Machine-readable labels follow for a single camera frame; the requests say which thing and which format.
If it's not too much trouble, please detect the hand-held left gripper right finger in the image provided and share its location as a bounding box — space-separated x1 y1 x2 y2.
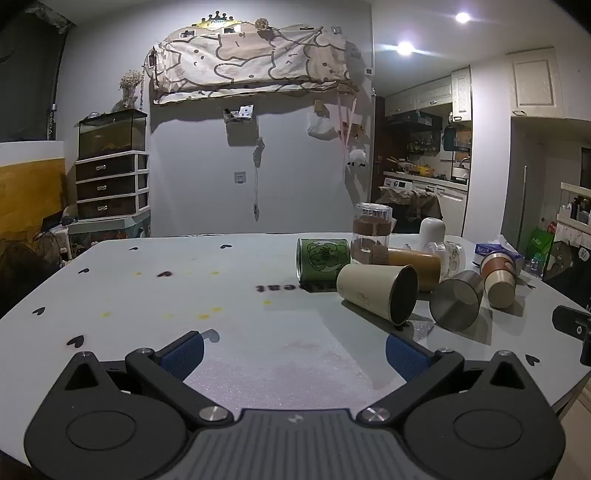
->
356 333 536 426

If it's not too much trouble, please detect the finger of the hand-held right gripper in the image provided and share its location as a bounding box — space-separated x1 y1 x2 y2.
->
552 305 591 367

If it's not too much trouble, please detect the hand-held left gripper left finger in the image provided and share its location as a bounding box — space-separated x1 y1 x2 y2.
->
54 331 233 428

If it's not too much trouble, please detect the steel cup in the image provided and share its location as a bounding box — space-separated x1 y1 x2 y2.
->
429 270 485 332

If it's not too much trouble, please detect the brown and cream cup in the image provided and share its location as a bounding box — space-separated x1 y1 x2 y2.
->
479 251 517 309

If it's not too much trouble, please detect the green bear print cup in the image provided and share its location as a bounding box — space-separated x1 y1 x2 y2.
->
297 238 352 283

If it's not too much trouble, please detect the glass cup with brown sleeve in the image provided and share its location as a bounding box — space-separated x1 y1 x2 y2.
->
351 202 393 267

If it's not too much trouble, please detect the green bag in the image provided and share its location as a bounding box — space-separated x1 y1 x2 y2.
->
525 226 553 274

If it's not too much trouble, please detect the blue tissue pack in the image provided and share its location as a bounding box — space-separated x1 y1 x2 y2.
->
474 234 526 274

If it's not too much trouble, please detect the clear glass jar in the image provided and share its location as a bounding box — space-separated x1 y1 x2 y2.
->
426 240 467 280

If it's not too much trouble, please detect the white bottle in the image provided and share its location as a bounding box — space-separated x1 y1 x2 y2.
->
419 217 447 252

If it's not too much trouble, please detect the chair with draped cloth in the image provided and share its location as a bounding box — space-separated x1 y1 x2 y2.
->
373 186 443 234

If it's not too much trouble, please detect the white drawer unit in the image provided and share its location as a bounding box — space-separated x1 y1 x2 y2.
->
74 151 151 221

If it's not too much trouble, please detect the yellow board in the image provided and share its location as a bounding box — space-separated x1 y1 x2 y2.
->
0 157 66 234

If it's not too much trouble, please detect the glass fish tank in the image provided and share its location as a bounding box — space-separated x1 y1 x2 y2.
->
77 109 149 160

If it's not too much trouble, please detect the white plastic bag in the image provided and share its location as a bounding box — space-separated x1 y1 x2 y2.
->
307 112 341 142

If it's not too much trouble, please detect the dried flower bunch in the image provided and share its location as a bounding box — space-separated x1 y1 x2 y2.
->
119 69 145 110

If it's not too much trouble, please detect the black curtain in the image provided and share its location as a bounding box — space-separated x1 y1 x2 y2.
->
0 4 75 144

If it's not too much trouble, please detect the gold crown ornament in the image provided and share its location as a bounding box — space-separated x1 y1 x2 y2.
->
191 11 239 28

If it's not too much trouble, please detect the hanging cable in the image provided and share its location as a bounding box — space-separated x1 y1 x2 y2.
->
251 137 267 223

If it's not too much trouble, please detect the white wall cabinet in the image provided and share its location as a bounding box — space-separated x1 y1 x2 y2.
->
507 48 568 117

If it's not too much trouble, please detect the printed cloth wall hanging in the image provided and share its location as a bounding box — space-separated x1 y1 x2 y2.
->
144 21 357 105

